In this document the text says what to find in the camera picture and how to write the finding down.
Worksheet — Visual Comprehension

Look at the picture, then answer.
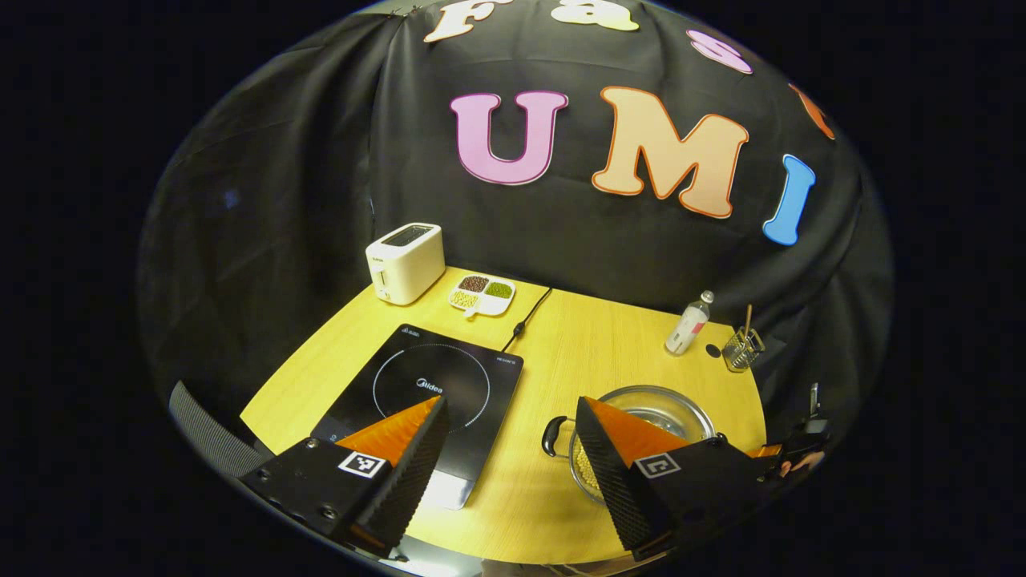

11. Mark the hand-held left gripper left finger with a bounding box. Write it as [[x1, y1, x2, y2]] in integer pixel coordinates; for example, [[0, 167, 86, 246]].
[[239, 394, 451, 559]]

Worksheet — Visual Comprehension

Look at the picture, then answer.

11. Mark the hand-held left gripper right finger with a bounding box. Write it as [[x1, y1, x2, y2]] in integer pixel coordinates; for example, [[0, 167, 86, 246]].
[[575, 396, 770, 562]]

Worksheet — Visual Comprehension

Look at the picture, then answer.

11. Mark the white divided dish of beans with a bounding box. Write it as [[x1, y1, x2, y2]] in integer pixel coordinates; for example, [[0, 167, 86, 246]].
[[448, 274, 516, 318]]

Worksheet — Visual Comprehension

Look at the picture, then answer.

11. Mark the black power cable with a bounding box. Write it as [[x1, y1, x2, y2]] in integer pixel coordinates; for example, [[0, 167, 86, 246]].
[[502, 287, 554, 353]]

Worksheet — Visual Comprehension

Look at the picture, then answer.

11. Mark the grey mesh chair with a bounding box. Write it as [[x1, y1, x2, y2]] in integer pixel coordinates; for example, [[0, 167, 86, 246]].
[[168, 380, 269, 479]]

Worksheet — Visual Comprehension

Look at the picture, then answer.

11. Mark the white toaster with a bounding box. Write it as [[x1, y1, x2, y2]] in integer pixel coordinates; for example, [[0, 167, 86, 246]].
[[366, 222, 446, 306]]

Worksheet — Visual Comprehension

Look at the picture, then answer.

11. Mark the pile of yellow soybeans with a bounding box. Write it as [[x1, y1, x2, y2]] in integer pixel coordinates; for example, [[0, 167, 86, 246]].
[[574, 439, 602, 496]]

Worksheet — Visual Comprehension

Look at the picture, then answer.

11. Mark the clear plastic bottle pink label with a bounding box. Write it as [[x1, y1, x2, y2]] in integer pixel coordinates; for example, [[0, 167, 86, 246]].
[[664, 290, 715, 356]]

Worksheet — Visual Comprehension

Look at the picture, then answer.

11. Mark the black induction cooktop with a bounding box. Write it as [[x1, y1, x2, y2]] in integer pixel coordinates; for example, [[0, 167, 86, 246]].
[[310, 323, 524, 511]]

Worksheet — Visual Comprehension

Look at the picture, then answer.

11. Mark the clear glass jar with sticks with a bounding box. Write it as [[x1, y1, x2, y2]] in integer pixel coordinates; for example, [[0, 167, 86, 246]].
[[721, 305, 766, 373]]

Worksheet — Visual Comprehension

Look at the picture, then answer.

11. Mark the steel pot with black handles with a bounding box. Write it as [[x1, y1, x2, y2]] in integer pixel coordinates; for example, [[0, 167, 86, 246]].
[[542, 385, 717, 506]]

